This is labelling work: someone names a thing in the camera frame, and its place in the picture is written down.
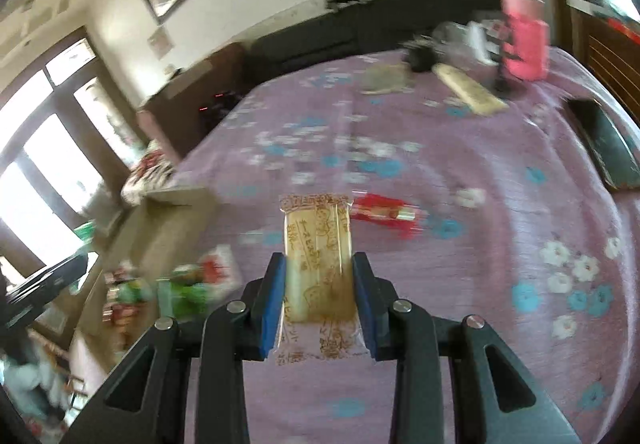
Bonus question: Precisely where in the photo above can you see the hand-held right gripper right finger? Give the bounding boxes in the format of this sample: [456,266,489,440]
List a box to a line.
[351,251,583,444]

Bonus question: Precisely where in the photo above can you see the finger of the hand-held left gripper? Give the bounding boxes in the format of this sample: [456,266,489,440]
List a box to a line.
[4,254,90,309]

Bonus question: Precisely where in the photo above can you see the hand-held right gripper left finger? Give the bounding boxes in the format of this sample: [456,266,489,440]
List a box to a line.
[60,251,288,444]

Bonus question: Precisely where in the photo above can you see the clear yellow biscuit packet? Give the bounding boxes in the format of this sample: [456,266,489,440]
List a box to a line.
[274,193,365,368]

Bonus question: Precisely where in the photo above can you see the white red candy wrapper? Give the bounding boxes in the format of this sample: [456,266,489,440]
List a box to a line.
[197,245,240,295]

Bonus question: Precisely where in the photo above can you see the green clear snack packet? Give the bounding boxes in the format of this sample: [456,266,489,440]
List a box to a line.
[115,279,155,307]

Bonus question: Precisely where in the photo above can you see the green pea snack packet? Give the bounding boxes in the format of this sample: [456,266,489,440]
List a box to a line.
[157,269,221,323]

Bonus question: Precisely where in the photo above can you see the cardboard box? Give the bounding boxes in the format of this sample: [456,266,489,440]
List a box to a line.
[65,186,222,356]

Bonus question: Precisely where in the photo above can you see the bright red snack packet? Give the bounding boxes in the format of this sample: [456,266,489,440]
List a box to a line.
[350,193,421,237]

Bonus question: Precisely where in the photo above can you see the glass panel door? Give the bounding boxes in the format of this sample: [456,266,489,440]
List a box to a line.
[0,36,147,291]

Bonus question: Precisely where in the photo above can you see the red white patterned bag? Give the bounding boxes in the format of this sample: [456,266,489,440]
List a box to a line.
[121,141,177,206]

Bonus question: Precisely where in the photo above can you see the brown armchair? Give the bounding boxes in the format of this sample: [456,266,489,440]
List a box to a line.
[137,41,251,165]

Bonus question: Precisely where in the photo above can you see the beige tube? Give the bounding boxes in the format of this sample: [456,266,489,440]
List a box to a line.
[432,62,509,117]

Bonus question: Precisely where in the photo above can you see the small black holder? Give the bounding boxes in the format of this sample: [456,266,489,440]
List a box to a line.
[402,38,441,74]

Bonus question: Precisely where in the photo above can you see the black phone stand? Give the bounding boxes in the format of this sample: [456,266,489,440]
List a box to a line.
[487,16,521,97]

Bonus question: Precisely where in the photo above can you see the black sofa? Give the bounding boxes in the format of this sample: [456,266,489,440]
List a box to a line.
[242,0,506,74]

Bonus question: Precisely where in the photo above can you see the clear plastic cup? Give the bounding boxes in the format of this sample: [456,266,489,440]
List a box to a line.
[432,21,489,60]

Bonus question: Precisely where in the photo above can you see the black smartphone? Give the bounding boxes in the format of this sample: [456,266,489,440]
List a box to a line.
[565,98,640,193]

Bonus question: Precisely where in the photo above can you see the pink thermos with knitted sleeve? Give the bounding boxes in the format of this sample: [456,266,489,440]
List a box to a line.
[500,0,551,82]

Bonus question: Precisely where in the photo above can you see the brown wooden cabinet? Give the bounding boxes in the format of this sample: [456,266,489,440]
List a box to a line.
[537,0,640,115]

